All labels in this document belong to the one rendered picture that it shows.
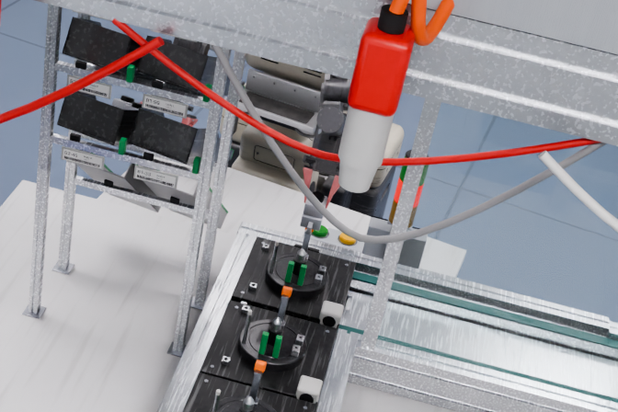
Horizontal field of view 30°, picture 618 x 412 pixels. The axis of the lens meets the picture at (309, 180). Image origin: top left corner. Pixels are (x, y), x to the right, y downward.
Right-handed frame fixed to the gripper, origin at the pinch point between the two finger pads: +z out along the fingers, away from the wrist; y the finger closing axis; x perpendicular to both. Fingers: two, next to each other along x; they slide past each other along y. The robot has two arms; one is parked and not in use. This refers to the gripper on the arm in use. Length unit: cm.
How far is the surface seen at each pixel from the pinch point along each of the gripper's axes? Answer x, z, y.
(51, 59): -35, -12, -54
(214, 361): -18.4, 36.5, -10.9
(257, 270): 9.0, 18.0, -8.8
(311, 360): -12.6, 31.9, 7.7
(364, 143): -145, -3, 6
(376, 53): -151, -10, 5
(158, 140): -22.6, -3.2, -32.8
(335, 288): 9.2, 17.3, 8.9
